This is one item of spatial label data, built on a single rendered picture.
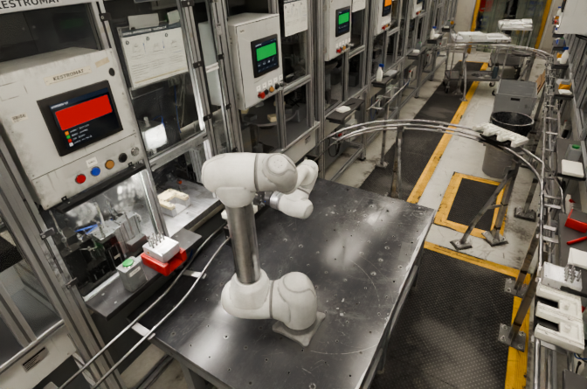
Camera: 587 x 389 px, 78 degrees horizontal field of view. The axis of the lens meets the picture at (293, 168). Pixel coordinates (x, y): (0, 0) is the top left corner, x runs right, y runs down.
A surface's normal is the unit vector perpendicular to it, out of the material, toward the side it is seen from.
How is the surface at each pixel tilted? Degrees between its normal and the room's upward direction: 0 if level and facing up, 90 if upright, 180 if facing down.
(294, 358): 0
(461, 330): 0
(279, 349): 0
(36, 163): 90
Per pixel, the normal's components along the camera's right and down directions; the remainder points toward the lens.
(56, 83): 0.85, 0.23
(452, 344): -0.04, -0.86
